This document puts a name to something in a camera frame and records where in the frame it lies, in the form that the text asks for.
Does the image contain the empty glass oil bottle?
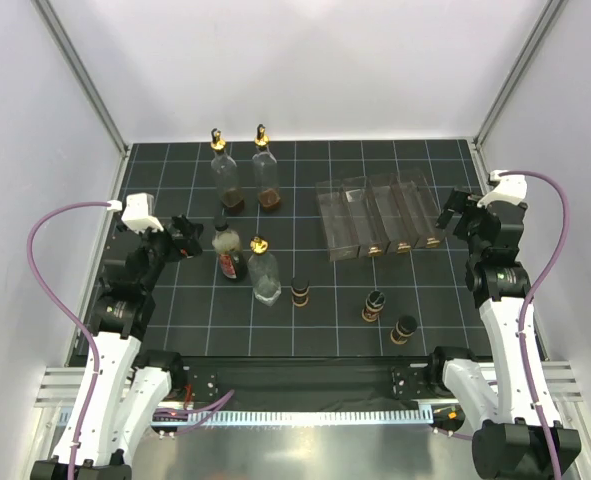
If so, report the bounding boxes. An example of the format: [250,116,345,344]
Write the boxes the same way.
[248,235,281,306]

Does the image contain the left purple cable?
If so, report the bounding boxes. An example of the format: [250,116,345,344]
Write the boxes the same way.
[26,200,122,479]

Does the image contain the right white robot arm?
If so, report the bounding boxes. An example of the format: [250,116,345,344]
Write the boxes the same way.
[425,189,581,479]

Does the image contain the glass oil bottle back left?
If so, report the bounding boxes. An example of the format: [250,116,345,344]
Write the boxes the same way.
[211,128,245,215]

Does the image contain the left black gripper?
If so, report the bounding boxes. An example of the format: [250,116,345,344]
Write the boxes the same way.
[131,213,202,292]

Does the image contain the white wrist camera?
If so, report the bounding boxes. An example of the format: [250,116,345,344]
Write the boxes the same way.
[121,193,164,234]
[477,170,527,208]

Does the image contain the clear acrylic organizer tray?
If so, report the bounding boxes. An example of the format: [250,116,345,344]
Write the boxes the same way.
[315,169,444,262]

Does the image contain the small black spice jar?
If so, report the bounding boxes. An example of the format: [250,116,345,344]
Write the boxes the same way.
[390,315,418,345]
[361,290,386,323]
[291,276,310,308]

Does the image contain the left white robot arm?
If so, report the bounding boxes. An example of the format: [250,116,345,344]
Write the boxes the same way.
[30,215,204,479]

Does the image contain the black grid mat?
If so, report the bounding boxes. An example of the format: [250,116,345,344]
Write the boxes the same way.
[120,139,491,357]

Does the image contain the aluminium frame post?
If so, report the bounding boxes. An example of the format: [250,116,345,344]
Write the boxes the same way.
[31,0,128,156]
[473,0,567,151]

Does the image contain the left aluminium frame post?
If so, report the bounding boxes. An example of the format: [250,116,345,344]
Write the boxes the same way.
[31,0,128,156]

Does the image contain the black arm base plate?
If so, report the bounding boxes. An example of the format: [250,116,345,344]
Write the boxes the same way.
[183,356,436,412]

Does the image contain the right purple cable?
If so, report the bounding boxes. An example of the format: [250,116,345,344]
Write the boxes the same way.
[489,170,571,480]

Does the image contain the aluminium front rail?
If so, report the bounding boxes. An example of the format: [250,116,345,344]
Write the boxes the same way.
[35,357,582,411]

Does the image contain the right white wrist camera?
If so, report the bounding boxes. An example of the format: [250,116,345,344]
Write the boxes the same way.
[477,170,527,208]

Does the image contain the white slotted cable duct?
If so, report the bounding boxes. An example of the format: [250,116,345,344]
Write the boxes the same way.
[151,406,434,428]

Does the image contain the dark sauce bottle red label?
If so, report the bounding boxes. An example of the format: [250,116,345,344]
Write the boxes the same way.
[212,215,248,282]

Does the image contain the purple cable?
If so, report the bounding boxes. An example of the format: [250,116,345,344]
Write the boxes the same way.
[489,170,571,480]
[26,200,122,479]

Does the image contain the glass oil bottle back right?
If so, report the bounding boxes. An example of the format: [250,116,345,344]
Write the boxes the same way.
[252,124,281,212]

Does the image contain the right aluminium frame post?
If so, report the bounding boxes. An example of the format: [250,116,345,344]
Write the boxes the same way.
[473,0,567,151]

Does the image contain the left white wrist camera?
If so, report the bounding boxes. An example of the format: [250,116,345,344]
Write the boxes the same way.
[121,193,164,234]

